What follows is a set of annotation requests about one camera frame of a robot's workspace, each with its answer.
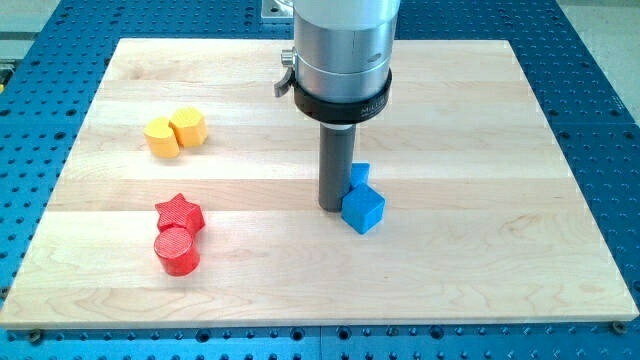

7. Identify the blue triangle block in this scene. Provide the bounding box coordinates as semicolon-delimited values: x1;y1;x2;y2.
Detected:
350;162;370;189

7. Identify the board stop screw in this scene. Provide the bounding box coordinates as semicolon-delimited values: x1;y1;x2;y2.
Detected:
610;321;627;335
27;329;42;344

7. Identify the yellow heart block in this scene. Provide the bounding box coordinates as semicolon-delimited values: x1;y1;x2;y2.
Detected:
143;117;180;158

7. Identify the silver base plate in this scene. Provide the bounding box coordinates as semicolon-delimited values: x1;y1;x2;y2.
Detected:
261;0;293;22

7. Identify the right board stop screw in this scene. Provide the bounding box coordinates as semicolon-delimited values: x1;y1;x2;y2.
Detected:
610;321;627;335

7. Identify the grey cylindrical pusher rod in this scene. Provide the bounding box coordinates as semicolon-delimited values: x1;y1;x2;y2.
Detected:
318;123;356;212

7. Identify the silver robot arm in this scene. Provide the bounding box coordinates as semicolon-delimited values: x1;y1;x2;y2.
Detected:
274;0;401;212

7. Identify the blue cube block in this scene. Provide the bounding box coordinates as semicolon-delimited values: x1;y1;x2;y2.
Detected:
341;184;386;234

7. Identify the left board stop screw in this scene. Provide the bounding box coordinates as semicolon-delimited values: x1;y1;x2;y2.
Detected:
27;329;42;344

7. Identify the red cylinder block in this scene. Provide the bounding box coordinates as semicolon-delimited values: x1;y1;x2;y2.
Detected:
154;227;200;277

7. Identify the black tool clamp collar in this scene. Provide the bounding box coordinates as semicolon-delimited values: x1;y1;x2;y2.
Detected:
292;70;393;125

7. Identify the yellow hexagon block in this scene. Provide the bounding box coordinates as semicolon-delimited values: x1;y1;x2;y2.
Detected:
170;107;208;147

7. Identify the light wooden board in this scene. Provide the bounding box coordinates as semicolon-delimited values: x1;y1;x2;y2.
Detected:
1;39;638;329

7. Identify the red star block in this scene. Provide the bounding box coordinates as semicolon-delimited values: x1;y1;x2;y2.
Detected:
155;193;205;237

